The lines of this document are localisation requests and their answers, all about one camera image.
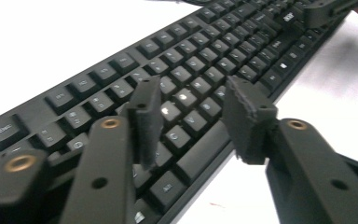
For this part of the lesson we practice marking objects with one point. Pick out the black keyboard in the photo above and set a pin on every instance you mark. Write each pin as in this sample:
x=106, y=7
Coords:
x=199, y=67

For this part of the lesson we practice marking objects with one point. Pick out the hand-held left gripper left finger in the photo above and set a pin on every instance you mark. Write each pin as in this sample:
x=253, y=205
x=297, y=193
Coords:
x=147, y=124

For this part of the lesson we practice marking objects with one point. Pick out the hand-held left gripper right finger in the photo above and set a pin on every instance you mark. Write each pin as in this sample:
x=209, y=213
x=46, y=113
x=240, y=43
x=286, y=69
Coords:
x=248, y=124

